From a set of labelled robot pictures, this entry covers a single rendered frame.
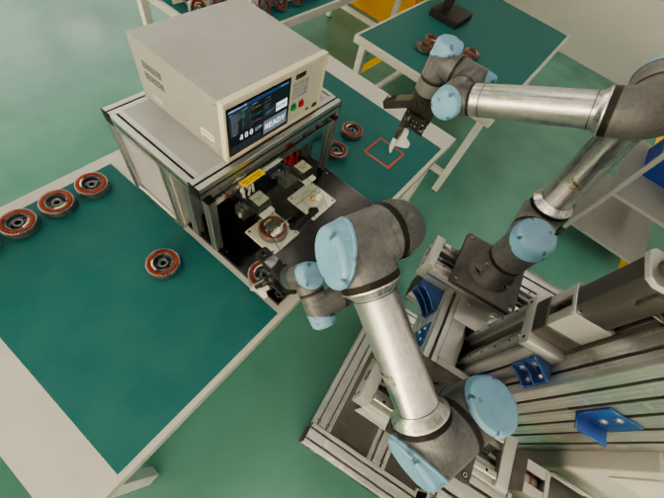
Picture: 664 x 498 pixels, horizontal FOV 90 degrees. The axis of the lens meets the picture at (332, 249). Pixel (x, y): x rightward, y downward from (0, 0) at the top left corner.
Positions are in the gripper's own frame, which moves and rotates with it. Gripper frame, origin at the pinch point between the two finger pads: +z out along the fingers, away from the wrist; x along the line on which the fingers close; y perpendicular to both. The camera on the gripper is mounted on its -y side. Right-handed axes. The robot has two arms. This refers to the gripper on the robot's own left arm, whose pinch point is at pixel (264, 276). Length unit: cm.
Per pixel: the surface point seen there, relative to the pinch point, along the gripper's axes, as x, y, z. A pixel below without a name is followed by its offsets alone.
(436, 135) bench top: 131, 3, 7
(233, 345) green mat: -22.6, 11.4, 0.2
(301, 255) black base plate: 17.9, 4.0, 2.5
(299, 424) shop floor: -17, 79, 48
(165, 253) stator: -18.1, -25.9, 16.8
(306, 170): 40.2, -21.5, -0.3
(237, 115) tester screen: 13, -44, -28
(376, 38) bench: 182, -68, 47
